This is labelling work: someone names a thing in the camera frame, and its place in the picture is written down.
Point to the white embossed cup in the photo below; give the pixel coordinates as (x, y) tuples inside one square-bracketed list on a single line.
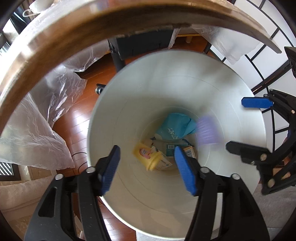
[(41, 4)]

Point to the purple packet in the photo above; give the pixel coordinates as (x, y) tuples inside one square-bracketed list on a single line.
[(208, 131)]

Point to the teal plastic bag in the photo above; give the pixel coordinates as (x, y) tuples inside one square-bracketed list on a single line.
[(178, 125)]

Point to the white trash bin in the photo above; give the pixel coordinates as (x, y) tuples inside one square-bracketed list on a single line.
[(161, 92)]

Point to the black table base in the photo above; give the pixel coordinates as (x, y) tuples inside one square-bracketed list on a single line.
[(138, 44)]

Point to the brown cardboard box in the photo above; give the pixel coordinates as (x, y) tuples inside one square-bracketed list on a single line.
[(191, 151)]

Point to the small black wheel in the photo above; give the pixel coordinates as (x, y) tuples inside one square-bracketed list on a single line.
[(100, 89)]

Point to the dark framed window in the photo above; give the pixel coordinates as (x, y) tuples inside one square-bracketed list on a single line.
[(8, 170)]

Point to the yellow plastic bottle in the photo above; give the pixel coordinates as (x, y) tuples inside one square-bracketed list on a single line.
[(144, 153)]

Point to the beige armchair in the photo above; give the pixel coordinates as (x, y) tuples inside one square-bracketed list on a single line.
[(20, 199)]

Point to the clear plastic table cover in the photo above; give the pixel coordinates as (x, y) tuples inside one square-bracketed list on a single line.
[(34, 129)]

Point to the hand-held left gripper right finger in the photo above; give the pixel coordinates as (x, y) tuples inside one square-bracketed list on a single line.
[(185, 169)]

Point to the round wooden table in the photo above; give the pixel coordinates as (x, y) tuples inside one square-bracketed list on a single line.
[(69, 30)]

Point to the small white box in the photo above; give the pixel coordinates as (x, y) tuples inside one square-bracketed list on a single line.
[(164, 164)]

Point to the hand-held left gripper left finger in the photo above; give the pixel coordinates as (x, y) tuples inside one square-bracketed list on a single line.
[(111, 166)]

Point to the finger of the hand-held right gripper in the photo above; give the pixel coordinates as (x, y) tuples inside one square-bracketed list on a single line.
[(256, 102), (249, 150)]

